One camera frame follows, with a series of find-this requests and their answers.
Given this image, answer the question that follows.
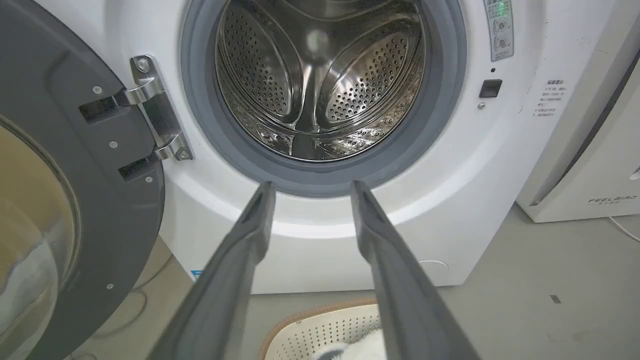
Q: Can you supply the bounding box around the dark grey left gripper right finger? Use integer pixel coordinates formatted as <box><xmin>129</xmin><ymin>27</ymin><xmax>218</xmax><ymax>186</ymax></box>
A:
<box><xmin>350</xmin><ymin>180</ymin><xmax>482</xmax><ymax>360</ymax></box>

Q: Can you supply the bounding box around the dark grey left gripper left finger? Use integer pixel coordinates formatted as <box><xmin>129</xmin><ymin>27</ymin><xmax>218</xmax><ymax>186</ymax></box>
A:
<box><xmin>148</xmin><ymin>181</ymin><xmax>277</xmax><ymax>360</ymax></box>

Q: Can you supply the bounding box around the white cloth in basket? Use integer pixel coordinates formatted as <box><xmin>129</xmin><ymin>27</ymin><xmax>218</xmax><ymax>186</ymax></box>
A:
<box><xmin>311</xmin><ymin>331</ymin><xmax>387</xmax><ymax>360</ymax></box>

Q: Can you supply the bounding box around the white perforated laundry basket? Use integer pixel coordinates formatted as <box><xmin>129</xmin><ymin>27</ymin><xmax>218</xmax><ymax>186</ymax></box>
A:
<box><xmin>259</xmin><ymin>298</ymin><xmax>387</xmax><ymax>360</ymax></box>

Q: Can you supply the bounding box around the white front-load washing machine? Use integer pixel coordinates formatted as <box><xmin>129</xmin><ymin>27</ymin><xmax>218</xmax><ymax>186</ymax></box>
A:
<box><xmin>35</xmin><ymin>0</ymin><xmax>618</xmax><ymax>295</ymax></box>

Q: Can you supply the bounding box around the grey washing machine door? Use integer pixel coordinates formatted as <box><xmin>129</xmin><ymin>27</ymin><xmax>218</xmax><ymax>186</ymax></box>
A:
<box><xmin>0</xmin><ymin>0</ymin><xmax>166</xmax><ymax>360</ymax></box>

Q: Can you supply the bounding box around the white Feelbird appliance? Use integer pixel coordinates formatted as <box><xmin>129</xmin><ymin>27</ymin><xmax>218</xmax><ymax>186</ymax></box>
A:
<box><xmin>515</xmin><ymin>0</ymin><xmax>640</xmax><ymax>224</ymax></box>

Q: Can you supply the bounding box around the white power cable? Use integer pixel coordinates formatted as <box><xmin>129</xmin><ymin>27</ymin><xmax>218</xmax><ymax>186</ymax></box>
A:
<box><xmin>608</xmin><ymin>216</ymin><xmax>640</xmax><ymax>244</ymax></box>

